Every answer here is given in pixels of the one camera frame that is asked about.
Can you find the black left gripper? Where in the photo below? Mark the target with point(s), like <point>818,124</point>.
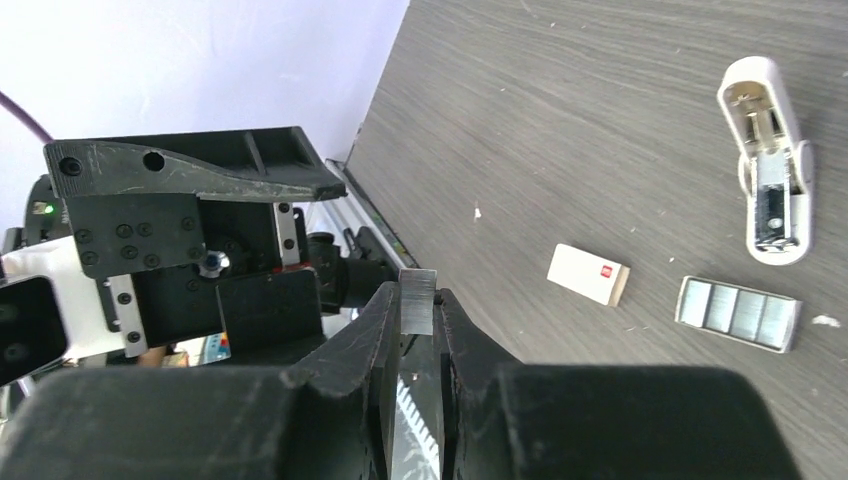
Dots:
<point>178,268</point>

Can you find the silver staple strip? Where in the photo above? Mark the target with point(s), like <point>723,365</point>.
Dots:
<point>417,294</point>

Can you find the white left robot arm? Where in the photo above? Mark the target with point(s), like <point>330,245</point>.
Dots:
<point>349,265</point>

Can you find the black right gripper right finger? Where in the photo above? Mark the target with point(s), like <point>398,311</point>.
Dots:
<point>505,419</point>

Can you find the white staple box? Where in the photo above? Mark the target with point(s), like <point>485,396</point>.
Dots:
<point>596,278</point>

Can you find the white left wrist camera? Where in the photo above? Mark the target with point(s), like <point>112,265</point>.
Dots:
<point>50,310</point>

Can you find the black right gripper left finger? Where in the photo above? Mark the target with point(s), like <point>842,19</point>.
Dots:
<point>328,416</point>

